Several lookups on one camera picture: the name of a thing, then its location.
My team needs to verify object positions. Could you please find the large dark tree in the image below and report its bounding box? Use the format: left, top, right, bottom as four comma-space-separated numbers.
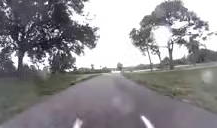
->
0, 0, 50, 76
35, 0, 100, 75

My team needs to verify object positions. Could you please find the robot's own part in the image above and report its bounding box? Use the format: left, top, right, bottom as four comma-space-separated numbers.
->
140, 114, 156, 128

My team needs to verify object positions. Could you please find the dark hedge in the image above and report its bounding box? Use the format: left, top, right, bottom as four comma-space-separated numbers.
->
187, 48, 217, 65

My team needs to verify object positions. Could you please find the grey asphalt path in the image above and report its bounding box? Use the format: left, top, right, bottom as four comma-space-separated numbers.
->
0, 72, 217, 128

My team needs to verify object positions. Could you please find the grass verge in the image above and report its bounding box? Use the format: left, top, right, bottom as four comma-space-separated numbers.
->
123, 65, 217, 114
0, 72, 103, 128

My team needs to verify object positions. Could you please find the tall leaning tree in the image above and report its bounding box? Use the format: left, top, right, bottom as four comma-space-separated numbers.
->
139, 0, 210, 70

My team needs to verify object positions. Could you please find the distant row of trees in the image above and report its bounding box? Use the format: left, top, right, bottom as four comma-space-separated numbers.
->
74, 61, 125, 74

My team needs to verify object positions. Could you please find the small thin tree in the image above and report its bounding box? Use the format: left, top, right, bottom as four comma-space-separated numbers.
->
129, 27, 164, 72

